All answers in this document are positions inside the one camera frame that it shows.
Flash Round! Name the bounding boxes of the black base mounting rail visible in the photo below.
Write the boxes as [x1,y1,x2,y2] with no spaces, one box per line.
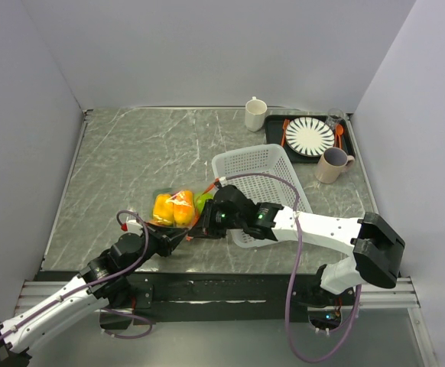
[34,270,361,330]

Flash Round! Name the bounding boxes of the white ceramic mug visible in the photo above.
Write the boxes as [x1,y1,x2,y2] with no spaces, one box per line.
[244,96,268,132]

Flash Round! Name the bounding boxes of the clear zip bag orange zipper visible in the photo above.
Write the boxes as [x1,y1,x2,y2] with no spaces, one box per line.
[149,183,216,230]

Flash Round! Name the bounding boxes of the clear glass cup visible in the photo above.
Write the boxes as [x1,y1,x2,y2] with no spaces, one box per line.
[326,108,344,130]

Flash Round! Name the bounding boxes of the beige mug purple inside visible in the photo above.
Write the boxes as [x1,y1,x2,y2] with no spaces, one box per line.
[314,147,355,184]

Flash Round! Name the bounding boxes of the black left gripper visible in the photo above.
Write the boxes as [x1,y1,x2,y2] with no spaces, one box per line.
[123,221,190,275]

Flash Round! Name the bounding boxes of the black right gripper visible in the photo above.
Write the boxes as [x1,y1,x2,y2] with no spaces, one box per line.
[189,198,245,239]

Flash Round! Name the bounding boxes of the orange plastic fork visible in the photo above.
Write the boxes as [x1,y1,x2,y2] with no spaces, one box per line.
[280,119,290,147]

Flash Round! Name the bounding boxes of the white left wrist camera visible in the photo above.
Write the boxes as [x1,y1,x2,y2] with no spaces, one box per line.
[121,219,144,235]

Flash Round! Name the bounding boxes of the black rectangular tray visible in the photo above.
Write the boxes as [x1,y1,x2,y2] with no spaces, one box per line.
[264,115,356,164]

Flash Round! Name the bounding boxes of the yellow bell pepper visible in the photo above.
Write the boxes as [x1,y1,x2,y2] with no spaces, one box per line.
[152,193,174,226]

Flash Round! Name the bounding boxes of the white plastic perforated basket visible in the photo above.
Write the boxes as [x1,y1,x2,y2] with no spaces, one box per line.
[211,143,314,249]

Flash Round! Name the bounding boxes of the orange yellow mango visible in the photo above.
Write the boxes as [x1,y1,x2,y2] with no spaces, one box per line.
[171,190,195,227]

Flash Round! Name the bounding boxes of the green apple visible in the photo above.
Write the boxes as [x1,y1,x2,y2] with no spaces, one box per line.
[194,193,213,214]

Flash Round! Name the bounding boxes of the black white striped plate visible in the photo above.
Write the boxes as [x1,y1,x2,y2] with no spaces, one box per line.
[286,117,335,158]

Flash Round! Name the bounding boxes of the orange plastic spoon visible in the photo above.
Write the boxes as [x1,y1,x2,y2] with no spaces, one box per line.
[335,124,344,149]

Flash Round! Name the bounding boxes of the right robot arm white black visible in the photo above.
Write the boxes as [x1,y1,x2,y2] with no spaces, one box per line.
[188,185,405,304]

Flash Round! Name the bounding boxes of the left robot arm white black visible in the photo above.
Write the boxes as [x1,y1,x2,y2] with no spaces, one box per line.
[0,226,187,366]

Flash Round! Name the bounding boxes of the aluminium extrusion frame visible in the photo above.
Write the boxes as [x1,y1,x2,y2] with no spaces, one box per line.
[0,109,422,367]

